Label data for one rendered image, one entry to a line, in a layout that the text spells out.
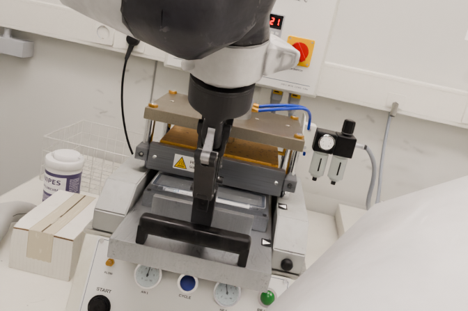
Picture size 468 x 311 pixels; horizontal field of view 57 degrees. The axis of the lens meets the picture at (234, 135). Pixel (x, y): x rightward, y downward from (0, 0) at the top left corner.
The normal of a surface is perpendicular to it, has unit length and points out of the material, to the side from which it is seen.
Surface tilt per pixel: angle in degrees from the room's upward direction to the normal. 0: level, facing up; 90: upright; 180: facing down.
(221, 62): 110
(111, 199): 41
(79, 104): 90
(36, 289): 0
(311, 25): 90
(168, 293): 65
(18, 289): 0
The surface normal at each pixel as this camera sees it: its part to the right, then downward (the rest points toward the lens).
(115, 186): 0.09, -0.56
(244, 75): 0.34, 0.61
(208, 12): 0.69, 0.51
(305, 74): -0.08, 0.25
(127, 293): 0.00, -0.18
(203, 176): -0.19, 0.72
